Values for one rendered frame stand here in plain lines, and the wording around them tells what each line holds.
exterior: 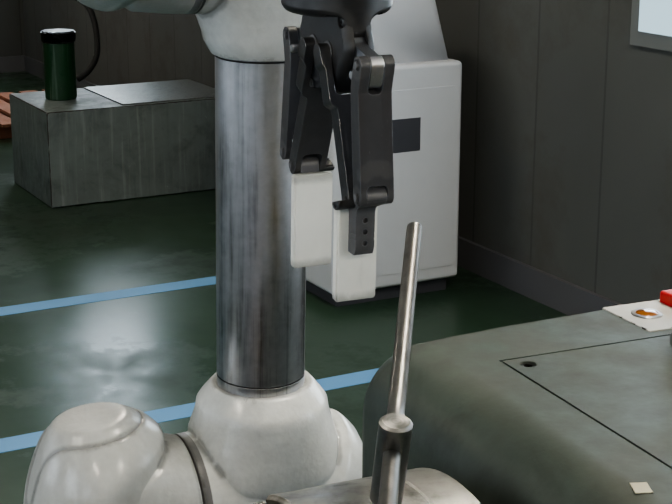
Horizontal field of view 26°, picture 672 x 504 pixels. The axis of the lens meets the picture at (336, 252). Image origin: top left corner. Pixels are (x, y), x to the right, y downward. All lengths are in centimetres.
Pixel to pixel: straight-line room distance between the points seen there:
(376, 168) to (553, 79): 448
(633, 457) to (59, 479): 72
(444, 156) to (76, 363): 161
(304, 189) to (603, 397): 30
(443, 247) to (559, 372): 443
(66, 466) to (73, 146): 557
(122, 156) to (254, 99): 569
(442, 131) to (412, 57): 30
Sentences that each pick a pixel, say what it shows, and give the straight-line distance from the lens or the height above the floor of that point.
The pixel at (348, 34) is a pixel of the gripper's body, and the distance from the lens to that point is 96.
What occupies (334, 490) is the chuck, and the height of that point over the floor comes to 123.
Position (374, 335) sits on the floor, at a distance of 519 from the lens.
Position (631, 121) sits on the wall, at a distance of 508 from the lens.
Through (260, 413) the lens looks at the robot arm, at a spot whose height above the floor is 107.
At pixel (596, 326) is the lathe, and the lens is 133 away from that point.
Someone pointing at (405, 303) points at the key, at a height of 135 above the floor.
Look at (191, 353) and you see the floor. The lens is 503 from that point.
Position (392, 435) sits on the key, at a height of 131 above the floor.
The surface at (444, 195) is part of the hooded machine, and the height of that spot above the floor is 39.
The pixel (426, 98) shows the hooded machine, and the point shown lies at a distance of 546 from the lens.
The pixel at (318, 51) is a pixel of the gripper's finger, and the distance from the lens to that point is 98.
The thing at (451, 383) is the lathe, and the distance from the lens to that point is 119.
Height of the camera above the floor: 167
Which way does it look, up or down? 16 degrees down
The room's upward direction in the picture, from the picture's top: straight up
